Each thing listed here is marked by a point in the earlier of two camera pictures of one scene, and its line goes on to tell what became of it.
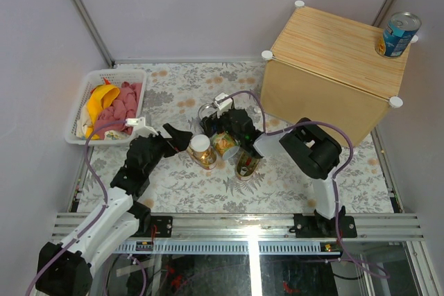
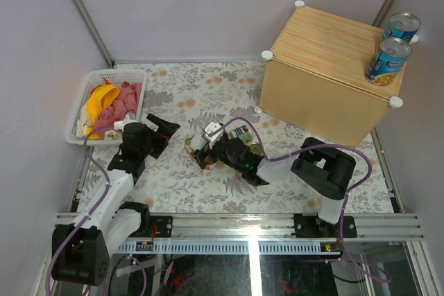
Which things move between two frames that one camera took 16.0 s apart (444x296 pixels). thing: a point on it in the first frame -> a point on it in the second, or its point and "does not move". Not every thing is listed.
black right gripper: (210, 122) -> (201, 154)
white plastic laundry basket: (95, 79) does not move
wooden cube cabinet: (326, 68) does not move
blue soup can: (399, 33) does not move
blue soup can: (206, 110) -> (387, 62)
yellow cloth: (101, 96) does not move
